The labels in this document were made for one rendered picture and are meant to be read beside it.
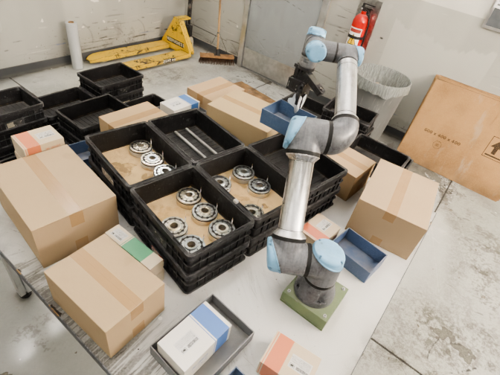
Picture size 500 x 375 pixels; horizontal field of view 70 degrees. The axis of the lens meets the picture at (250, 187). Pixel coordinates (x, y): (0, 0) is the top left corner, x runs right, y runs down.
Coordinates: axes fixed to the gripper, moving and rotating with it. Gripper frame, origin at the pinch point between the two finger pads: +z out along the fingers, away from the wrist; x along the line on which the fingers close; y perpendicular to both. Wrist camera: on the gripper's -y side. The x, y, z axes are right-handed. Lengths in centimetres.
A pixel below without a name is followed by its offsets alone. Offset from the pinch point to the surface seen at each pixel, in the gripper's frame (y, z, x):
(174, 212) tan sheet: 9, 34, 63
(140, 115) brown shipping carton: 72, 28, 30
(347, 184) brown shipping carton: -30.9, 30.7, -16.9
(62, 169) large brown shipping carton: 50, 28, 84
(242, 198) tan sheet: -4.0, 31.7, 35.1
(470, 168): -81, 78, -231
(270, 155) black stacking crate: 7.9, 29.0, -1.2
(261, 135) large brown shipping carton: 19.3, 24.6, -6.8
